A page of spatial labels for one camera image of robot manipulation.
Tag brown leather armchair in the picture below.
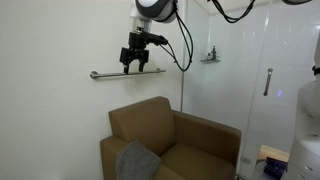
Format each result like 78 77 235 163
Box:
99 95 242 180

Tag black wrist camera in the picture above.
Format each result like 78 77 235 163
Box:
143 33 169 46

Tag silver wall towel bar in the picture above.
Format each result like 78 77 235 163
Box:
89 67 167 80

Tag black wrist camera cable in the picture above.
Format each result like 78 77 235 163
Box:
159 9 195 73

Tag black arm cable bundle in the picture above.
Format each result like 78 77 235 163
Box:
211 0 257 24

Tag glass shower door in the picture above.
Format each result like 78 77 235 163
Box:
181 0 320 180

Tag glass shower corner shelf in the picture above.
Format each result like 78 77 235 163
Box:
200 58 222 64

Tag wooden stool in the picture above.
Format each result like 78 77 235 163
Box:
256 144 290 164

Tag silver shower door handle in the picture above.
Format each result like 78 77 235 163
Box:
262 67 274 97

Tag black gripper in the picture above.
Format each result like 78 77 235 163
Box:
119 31 150 75

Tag grey terry towel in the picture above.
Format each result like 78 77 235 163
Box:
115 140 163 180

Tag dark blue object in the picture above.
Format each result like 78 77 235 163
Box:
263 156 288 179

